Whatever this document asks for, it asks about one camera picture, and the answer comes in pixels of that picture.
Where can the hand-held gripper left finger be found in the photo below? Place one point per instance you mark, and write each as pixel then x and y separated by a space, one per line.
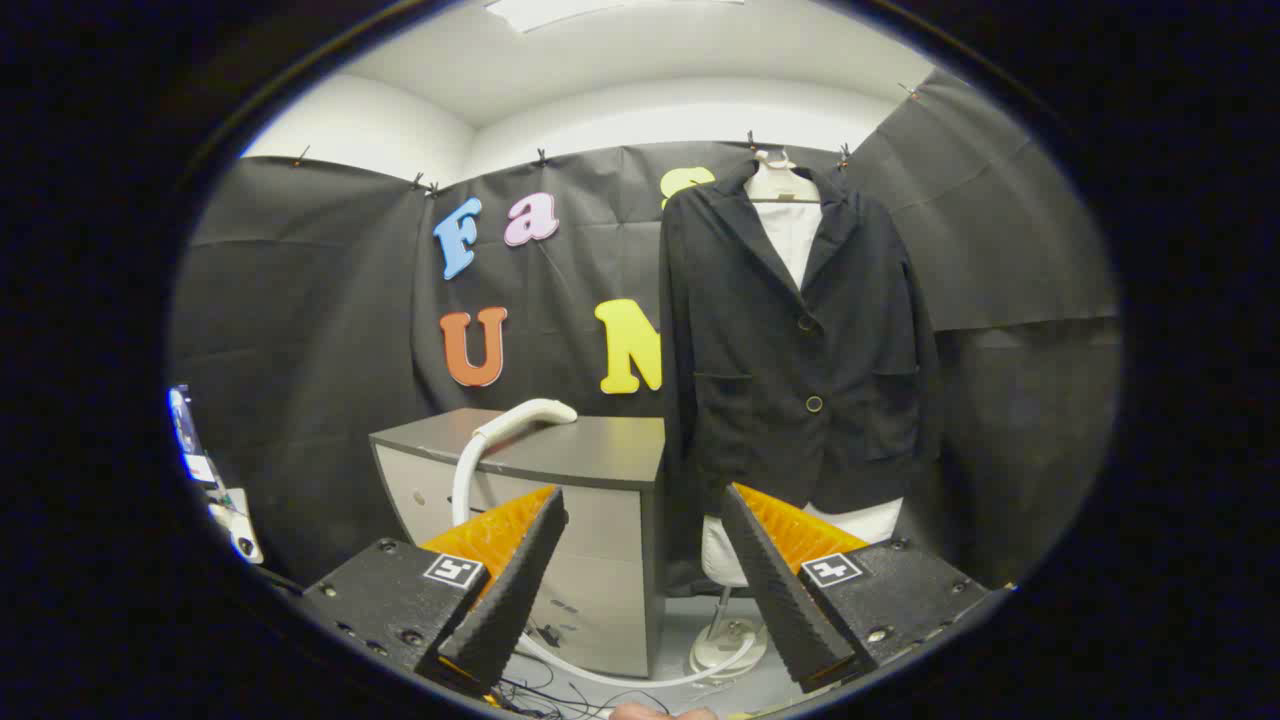
pixel 515 590

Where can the grey cabinet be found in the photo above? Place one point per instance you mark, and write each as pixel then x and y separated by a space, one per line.
pixel 600 450

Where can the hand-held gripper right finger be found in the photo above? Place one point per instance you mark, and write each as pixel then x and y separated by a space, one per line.
pixel 770 590

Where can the black button jacket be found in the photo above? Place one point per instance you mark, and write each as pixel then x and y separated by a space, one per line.
pixel 760 380

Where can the white mannequin torso on stand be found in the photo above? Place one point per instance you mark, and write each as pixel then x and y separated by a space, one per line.
pixel 790 235

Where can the black backdrop cloth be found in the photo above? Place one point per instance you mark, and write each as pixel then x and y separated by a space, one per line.
pixel 320 350

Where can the small device with lit screen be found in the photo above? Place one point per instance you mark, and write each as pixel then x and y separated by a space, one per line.
pixel 185 420

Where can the ceiling light panel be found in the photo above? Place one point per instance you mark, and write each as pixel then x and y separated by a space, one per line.
pixel 600 8

